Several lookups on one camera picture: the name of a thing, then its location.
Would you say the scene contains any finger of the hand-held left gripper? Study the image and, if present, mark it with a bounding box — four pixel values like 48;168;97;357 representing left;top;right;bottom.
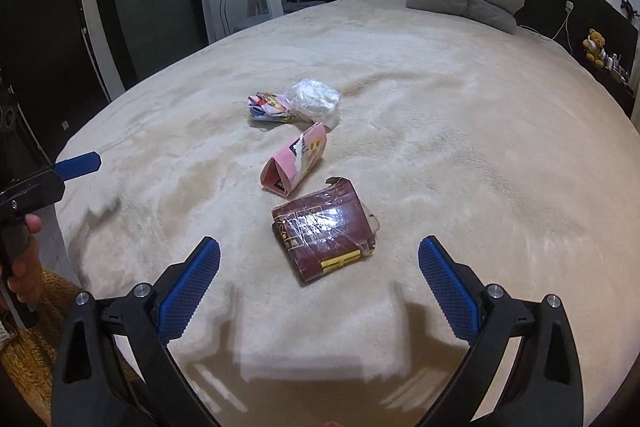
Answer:
0;152;103;217

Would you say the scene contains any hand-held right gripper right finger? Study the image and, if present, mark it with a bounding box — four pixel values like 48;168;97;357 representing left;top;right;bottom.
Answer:
418;236;585;427

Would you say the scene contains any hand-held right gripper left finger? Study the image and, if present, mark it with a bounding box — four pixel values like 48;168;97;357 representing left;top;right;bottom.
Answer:
51;236;222;427

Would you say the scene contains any maroon snack packet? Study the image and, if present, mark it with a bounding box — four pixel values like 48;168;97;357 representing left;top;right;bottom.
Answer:
271;177;382;287

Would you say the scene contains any pink triangular carton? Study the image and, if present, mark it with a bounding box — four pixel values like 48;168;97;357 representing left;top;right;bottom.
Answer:
259;122;329;198

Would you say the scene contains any white printed wrapper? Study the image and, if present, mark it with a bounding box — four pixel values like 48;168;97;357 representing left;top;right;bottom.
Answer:
247;92;296;123

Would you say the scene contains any white plastic ball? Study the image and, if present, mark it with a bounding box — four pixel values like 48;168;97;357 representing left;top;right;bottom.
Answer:
287;78;344;130

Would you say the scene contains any person's left hand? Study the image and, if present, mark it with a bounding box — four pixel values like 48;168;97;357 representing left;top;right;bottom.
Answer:
5;213;44;309

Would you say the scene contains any bed with beige blanket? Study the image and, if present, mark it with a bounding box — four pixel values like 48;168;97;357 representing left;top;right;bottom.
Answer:
52;0;640;427

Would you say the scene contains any black wardrobe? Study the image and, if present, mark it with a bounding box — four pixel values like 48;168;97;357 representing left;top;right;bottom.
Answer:
0;0;112;170

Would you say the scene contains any white chair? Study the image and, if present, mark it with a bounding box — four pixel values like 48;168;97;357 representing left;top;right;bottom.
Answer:
220;0;326;38

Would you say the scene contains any black nightstand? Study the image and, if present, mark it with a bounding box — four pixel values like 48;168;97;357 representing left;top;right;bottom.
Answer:
582;57;639;118

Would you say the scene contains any small bottles group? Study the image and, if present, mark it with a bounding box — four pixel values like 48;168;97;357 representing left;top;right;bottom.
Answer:
604;53;634;84

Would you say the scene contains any grey pillow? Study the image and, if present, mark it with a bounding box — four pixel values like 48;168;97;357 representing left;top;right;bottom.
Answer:
405;0;519;36

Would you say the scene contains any teddy bear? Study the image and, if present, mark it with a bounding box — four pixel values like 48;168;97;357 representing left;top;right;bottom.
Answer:
582;28;609;68

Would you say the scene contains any white charging cable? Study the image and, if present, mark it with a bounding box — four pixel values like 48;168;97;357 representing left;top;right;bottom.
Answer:
519;0;577;56

